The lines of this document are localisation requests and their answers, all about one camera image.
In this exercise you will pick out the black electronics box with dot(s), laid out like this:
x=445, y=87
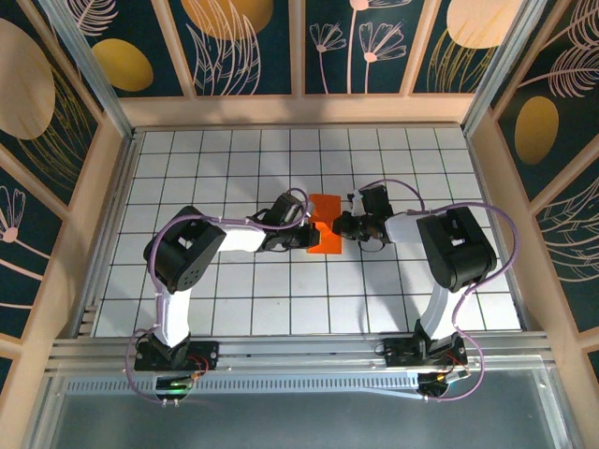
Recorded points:
x=173, y=386
x=437, y=381

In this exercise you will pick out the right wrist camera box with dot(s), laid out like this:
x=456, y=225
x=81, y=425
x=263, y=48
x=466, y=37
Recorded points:
x=356, y=201

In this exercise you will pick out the white grid mat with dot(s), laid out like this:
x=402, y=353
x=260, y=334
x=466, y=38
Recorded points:
x=327, y=290

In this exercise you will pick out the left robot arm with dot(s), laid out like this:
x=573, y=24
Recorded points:
x=238, y=238

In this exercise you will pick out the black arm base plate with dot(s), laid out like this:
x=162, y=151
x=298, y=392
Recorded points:
x=206, y=351
x=398, y=353

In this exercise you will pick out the aluminium corner post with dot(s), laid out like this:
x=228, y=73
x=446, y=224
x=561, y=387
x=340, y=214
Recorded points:
x=93, y=75
x=501, y=65

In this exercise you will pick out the aluminium rail beam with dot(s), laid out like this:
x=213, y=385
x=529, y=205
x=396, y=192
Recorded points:
x=299, y=348

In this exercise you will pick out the translucent grey panel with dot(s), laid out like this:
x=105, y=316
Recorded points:
x=299, y=421

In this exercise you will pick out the aluminium side rail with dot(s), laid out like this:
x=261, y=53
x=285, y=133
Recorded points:
x=121, y=187
x=487, y=196

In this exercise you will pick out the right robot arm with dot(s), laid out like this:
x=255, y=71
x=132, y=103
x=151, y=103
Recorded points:
x=458, y=248

